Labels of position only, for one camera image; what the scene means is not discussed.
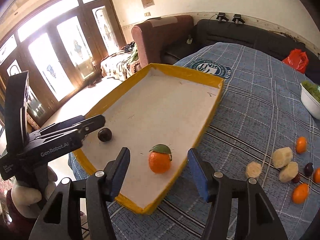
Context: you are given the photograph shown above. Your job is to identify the small wall plaque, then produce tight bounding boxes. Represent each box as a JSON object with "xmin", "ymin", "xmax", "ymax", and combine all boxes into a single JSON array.
[{"xmin": 141, "ymin": 0, "xmax": 155, "ymax": 8}]

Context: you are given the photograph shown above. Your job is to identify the green lettuce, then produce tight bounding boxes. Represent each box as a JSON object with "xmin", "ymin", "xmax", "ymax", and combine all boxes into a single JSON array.
[{"xmin": 302, "ymin": 80, "xmax": 320, "ymax": 102}]

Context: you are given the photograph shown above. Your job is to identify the red plastic bag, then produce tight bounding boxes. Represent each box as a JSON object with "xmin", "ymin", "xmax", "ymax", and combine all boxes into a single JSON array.
[{"xmin": 282, "ymin": 49, "xmax": 309, "ymax": 74}]

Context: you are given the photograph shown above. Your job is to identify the patterned blanket seat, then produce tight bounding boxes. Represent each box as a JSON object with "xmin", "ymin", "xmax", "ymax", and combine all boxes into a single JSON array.
[{"xmin": 100, "ymin": 41, "xmax": 141, "ymax": 81}]

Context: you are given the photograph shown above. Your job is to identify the dark plum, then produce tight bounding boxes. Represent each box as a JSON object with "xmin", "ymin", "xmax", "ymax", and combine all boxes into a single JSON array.
[
  {"xmin": 98, "ymin": 128, "xmax": 112, "ymax": 142},
  {"xmin": 304, "ymin": 163, "xmax": 313, "ymax": 177}
]

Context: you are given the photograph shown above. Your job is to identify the yellow cardboard tray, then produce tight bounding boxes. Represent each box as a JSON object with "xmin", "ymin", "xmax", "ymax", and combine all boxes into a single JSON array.
[{"xmin": 74, "ymin": 63, "xmax": 224, "ymax": 215}]

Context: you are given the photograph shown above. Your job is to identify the wooden glass door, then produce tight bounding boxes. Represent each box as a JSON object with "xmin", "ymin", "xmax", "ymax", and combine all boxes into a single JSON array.
[{"xmin": 1, "ymin": 0, "xmax": 125, "ymax": 125}]

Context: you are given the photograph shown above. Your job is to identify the white bowl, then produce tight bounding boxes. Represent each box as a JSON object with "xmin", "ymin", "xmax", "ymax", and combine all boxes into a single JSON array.
[{"xmin": 300, "ymin": 83, "xmax": 320, "ymax": 120}]

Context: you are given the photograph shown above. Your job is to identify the white gloved left hand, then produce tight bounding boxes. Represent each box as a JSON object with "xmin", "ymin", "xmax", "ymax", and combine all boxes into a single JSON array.
[{"xmin": 11, "ymin": 166, "xmax": 57, "ymax": 219}]

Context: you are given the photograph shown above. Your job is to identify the red jujube date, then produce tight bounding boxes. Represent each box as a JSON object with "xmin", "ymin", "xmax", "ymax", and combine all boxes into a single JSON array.
[{"xmin": 292, "ymin": 173, "xmax": 300, "ymax": 184}]

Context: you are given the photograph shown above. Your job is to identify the maroon armchair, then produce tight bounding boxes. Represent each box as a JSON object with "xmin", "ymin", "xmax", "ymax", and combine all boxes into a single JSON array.
[{"xmin": 131, "ymin": 15, "xmax": 194, "ymax": 68}]

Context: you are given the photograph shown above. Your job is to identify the blue plaid tablecloth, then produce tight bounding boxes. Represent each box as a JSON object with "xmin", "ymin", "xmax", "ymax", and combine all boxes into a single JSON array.
[{"xmin": 108, "ymin": 43, "xmax": 319, "ymax": 239}]

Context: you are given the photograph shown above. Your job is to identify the orange with green leaf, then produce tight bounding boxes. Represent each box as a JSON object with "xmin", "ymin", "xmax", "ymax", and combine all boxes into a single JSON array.
[{"xmin": 148, "ymin": 144, "xmax": 172, "ymax": 174}]

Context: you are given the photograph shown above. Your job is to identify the black gripper on sofa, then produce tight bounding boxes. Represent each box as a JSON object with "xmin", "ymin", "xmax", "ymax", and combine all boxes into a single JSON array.
[
  {"xmin": 232, "ymin": 14, "xmax": 245, "ymax": 24},
  {"xmin": 216, "ymin": 12, "xmax": 229, "ymax": 22}
]

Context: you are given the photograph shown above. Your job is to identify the orange mandarin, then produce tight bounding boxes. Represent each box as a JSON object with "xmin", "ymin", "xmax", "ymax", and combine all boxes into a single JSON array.
[
  {"xmin": 296, "ymin": 137, "xmax": 308, "ymax": 154},
  {"xmin": 292, "ymin": 183, "xmax": 309, "ymax": 204},
  {"xmin": 313, "ymin": 167, "xmax": 320, "ymax": 184}
]

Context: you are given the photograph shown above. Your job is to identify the black sofa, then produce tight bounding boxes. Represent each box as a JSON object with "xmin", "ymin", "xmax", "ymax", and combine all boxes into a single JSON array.
[{"xmin": 160, "ymin": 20, "xmax": 319, "ymax": 84}]

